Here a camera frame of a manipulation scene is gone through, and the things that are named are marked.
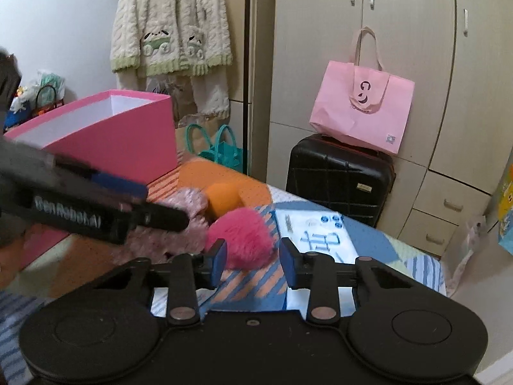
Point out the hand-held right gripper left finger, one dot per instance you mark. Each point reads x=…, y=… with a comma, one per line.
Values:
x=218, y=262

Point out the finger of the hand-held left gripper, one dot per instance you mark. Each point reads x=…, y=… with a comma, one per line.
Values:
x=160, y=217
x=116, y=184

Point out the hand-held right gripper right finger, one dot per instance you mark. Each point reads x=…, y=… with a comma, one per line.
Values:
x=289, y=266

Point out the pink floral scrunchie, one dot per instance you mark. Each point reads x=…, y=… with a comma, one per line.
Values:
x=160, y=244

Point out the pink fluffy pompom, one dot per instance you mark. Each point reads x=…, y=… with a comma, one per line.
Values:
x=244, y=236

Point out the pink cardboard box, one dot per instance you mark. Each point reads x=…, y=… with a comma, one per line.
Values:
x=120, y=144

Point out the white blue wipes pack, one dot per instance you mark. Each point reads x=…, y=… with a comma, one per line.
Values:
x=320, y=236

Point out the orange soft ball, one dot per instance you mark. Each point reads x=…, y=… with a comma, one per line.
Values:
x=222, y=202

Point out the patchwork table cover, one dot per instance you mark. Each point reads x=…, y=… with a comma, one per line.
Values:
x=240, y=282

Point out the teal handbag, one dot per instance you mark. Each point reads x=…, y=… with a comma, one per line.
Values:
x=224, y=156

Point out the black suitcase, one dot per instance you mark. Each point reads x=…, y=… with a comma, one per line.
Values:
x=332, y=184

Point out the brown woven basket bag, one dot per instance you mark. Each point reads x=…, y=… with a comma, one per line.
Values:
x=50, y=109

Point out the brown paper bag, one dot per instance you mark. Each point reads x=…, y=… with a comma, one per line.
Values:
x=200, y=122

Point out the green tissue pack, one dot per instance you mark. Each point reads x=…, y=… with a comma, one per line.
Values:
x=54, y=82

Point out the cream fluffy pants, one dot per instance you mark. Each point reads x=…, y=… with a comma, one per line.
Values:
x=208, y=92

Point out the pink tote bag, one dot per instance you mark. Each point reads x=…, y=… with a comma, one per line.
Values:
x=360, y=124

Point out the cream fluffy cardigan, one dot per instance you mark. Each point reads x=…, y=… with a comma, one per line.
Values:
x=168, y=8

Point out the clear plastic bag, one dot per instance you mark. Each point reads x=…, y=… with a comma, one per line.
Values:
x=475, y=228

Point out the colourful gift bag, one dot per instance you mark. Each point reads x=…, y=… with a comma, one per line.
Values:
x=507, y=208

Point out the beige wardrobe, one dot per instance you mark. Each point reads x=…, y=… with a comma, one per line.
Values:
x=400, y=28

